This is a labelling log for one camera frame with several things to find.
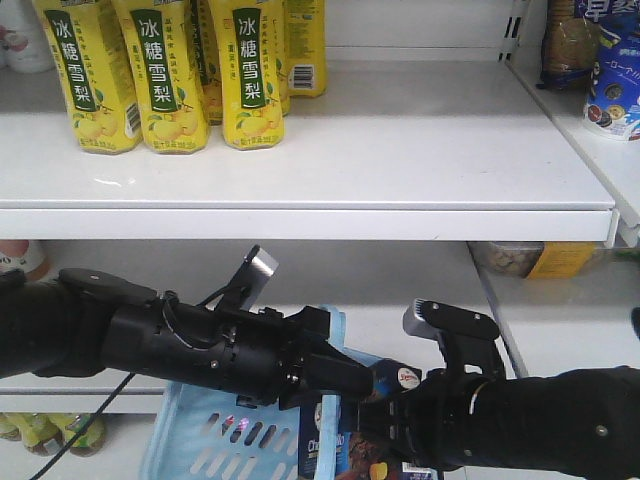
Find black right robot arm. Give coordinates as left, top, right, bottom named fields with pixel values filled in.
left=358, top=366, right=639, bottom=479

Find clear yellow cookie tub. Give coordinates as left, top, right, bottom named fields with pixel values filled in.
left=469, top=241, right=604, bottom=279

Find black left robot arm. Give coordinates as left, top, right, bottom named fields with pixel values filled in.
left=1, top=268, right=373, bottom=409

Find yellow pear drink bottle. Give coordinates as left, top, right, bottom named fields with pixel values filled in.
left=32, top=1, right=142, bottom=154
left=113, top=1, right=209, bottom=154
left=209, top=1, right=285, bottom=150

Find light blue plastic basket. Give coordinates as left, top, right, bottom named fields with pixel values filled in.
left=139, top=303, right=426, bottom=480

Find blue Chocofello cookie box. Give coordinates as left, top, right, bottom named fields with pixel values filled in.
left=297, top=357, right=423, bottom=480

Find white supermarket shelving unit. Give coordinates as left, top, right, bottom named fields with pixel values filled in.
left=0, top=0, right=640, bottom=480

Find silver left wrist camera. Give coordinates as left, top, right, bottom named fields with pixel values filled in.
left=217, top=245, right=279, bottom=311

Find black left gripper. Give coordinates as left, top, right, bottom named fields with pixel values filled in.
left=213, top=307, right=373, bottom=410

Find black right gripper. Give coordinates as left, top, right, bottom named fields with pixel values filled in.
left=356, top=369, right=480, bottom=470

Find brown biscuit packet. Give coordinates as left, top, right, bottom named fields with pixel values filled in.
left=539, top=0, right=606, bottom=90

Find blue white cookie cup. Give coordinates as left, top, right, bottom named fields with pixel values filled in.
left=583, top=12, right=639, bottom=142

